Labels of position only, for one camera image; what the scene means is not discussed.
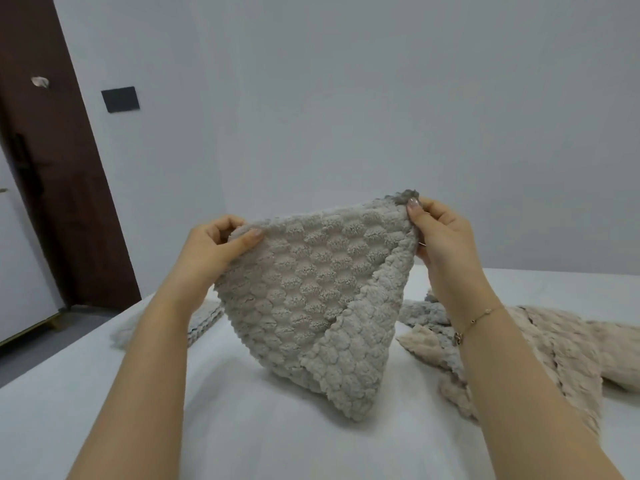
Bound person's left hand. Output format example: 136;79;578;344
161;216;265;311

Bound person's right hand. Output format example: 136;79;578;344
406;196;502;321

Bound taupe fluffy towel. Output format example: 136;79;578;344
112;297;227;352
212;187;422;424

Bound person's right forearm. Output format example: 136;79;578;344
447;299;626;480

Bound person's left forearm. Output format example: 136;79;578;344
65;289;213;480

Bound dark brown wooden door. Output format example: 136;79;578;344
0;0;143;311

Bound white glossy table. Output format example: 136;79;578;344
0;267;640;480

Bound white cabinet with wooden base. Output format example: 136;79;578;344
0;144;69;349

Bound thin gold bracelet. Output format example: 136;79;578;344
452;307;507;347

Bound black wall switch panel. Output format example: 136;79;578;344
101;86;141;115

